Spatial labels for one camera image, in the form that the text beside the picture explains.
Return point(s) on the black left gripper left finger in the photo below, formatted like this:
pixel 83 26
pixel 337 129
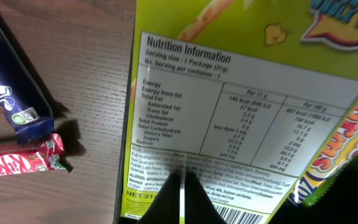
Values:
pixel 165 209

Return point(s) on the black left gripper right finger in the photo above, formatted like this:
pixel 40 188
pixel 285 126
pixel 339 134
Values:
pixel 198 207

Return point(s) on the green yellow snack box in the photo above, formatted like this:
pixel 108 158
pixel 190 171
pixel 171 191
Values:
pixel 329 23

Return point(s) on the black box with lid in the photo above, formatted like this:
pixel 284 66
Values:
pixel 246 105

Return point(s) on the colourful gummy candy bag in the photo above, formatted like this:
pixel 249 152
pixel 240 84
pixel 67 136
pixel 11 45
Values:
pixel 337 153

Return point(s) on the red KitKat bar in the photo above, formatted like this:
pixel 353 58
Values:
pixel 36 156

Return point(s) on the purple Dairy Milk bar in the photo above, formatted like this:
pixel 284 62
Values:
pixel 22 101

